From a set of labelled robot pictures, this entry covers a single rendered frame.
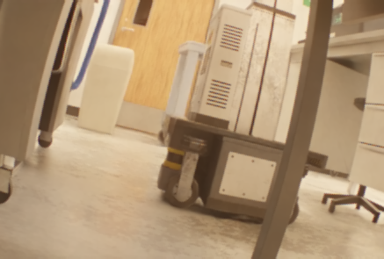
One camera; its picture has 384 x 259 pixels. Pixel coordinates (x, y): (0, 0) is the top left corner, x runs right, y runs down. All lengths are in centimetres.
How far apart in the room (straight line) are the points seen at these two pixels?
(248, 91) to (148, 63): 342
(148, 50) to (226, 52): 347
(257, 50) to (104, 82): 219
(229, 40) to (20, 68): 83
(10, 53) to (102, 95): 277
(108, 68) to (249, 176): 234
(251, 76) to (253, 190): 39
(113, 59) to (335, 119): 184
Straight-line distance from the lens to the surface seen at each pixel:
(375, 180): 191
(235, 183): 150
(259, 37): 166
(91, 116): 370
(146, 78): 499
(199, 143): 151
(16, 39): 96
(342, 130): 273
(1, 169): 103
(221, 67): 156
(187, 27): 509
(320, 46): 91
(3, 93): 96
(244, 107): 163
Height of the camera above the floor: 30
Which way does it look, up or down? 2 degrees down
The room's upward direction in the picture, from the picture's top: 14 degrees clockwise
